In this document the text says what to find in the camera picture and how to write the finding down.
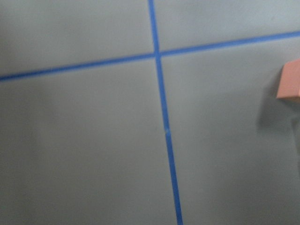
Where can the orange block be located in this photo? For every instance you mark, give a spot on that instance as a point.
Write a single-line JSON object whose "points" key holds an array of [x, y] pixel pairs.
{"points": [[289, 84]]}

